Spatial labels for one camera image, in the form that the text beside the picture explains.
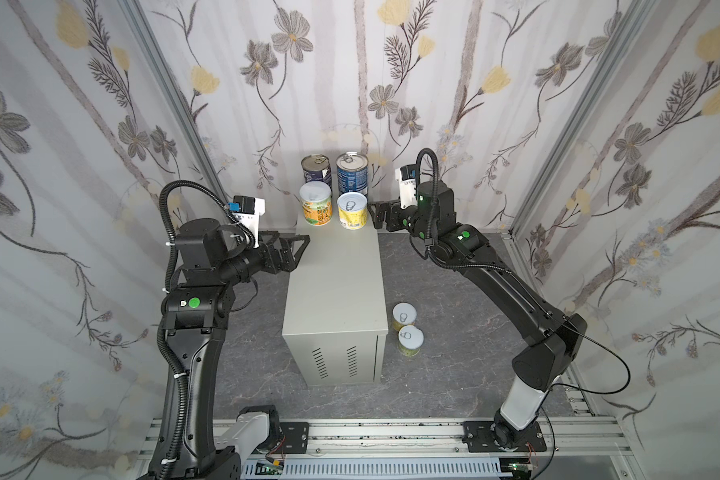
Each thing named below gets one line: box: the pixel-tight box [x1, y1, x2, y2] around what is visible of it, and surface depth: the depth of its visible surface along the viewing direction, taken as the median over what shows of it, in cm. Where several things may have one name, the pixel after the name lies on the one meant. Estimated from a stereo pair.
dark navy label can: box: [301, 154, 333, 193], surface depth 76 cm
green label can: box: [397, 325, 425, 357], surface depth 88 cm
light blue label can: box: [336, 151, 369, 195], surface depth 76 cm
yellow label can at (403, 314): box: [392, 302, 418, 331], surface depth 92 cm
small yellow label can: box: [337, 192, 368, 230], surface depth 73 cm
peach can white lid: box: [299, 180, 333, 227], surface depth 73 cm
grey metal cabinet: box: [282, 211, 388, 387], surface depth 65 cm
